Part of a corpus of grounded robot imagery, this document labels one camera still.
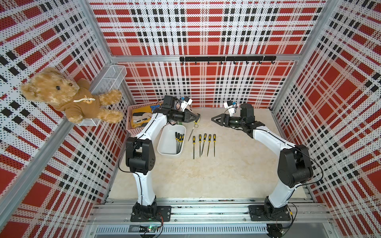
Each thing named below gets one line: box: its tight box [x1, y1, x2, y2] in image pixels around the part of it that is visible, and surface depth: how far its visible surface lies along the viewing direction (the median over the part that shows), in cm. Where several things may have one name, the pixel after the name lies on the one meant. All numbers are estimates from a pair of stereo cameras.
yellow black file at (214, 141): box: [212, 133, 217, 158], surface depth 106 cm
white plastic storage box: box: [156, 123, 187, 156], surface depth 103 cm
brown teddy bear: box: [20, 67, 124, 124], surface depth 54 cm
